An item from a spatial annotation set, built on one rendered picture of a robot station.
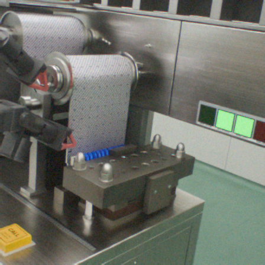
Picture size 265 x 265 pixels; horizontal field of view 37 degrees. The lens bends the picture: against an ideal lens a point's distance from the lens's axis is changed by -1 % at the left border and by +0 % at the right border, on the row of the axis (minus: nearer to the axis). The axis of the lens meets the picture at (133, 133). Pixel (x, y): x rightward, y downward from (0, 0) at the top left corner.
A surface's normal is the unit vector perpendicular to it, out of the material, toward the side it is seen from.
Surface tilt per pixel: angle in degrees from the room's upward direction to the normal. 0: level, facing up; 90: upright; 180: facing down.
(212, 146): 90
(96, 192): 90
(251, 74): 90
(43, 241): 0
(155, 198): 90
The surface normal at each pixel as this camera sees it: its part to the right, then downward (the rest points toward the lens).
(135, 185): 0.73, 0.29
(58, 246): 0.11, -0.95
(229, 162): -0.68, 0.15
